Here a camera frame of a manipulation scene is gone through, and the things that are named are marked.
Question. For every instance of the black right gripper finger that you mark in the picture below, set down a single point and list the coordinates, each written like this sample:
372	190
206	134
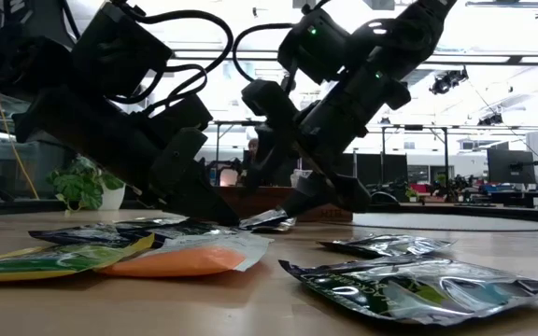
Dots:
311	200
271	158

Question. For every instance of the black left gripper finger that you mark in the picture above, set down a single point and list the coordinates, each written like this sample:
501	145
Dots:
199	200

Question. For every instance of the dark green tea packet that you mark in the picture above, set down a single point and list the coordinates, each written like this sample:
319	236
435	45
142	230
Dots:
87	235

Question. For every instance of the large silver foil pouch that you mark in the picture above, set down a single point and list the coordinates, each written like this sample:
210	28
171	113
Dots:
414	294

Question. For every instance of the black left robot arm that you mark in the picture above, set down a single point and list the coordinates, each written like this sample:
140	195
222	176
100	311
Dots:
110	46

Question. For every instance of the black monitor on arm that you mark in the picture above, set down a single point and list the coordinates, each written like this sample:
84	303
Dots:
509	165

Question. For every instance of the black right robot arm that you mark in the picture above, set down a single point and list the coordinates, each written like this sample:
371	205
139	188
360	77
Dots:
390	46

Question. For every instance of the dark wooden tea organizer box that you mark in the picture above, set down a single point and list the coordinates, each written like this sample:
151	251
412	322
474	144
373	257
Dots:
250	200

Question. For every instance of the person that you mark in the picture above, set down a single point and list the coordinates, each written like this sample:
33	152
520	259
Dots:
253	147

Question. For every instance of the green potted plant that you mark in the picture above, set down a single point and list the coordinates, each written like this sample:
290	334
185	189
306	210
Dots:
77	186

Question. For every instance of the black room divider panels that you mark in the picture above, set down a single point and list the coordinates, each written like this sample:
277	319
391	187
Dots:
386	168

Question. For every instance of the black ceiling spotlight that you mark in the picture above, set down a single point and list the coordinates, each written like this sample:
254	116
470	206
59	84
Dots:
489	119
446	81

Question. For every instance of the grey round mat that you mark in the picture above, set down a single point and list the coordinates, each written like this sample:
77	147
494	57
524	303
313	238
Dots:
460	223

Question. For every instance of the long ceiling light strip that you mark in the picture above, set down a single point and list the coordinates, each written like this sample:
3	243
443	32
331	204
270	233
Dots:
484	59

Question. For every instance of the office desk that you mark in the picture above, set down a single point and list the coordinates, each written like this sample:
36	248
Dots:
521	196

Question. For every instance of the black metal rig frame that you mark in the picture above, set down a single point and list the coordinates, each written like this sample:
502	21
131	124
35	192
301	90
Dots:
445	149
217	140

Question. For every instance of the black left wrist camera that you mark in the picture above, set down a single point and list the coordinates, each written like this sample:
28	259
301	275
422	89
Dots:
180	112

